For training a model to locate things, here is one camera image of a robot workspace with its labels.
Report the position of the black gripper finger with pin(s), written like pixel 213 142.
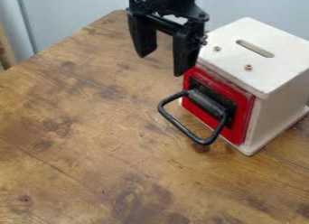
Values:
pixel 143 34
pixel 185 51

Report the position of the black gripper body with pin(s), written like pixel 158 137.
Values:
pixel 173 15

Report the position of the black metal drawer handle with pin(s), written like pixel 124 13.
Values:
pixel 206 102

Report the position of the red drawer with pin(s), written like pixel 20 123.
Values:
pixel 230 96

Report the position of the white wooden box cabinet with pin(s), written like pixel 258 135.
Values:
pixel 266 62

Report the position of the wooden object at left edge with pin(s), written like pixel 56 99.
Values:
pixel 7 55

